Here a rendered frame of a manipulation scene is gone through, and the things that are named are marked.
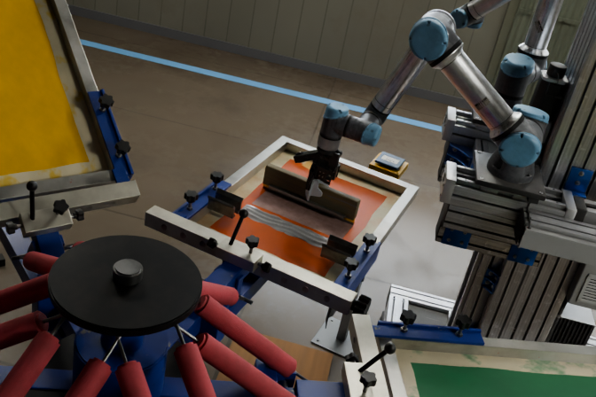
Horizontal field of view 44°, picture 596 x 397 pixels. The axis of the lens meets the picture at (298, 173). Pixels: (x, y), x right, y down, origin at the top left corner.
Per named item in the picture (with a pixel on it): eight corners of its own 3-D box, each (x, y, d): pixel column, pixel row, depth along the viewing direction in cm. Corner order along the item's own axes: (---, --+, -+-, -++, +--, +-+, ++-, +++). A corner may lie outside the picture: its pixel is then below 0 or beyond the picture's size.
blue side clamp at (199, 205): (216, 193, 259) (219, 176, 256) (229, 198, 258) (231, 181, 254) (168, 231, 234) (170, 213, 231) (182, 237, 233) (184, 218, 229)
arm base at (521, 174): (529, 167, 248) (539, 141, 243) (534, 188, 235) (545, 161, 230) (485, 156, 249) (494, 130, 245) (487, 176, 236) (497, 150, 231)
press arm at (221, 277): (231, 264, 217) (234, 251, 214) (249, 272, 215) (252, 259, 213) (200, 294, 202) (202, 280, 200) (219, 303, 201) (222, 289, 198)
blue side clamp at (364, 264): (362, 253, 243) (367, 236, 239) (376, 260, 241) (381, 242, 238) (326, 301, 218) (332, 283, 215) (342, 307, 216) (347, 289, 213)
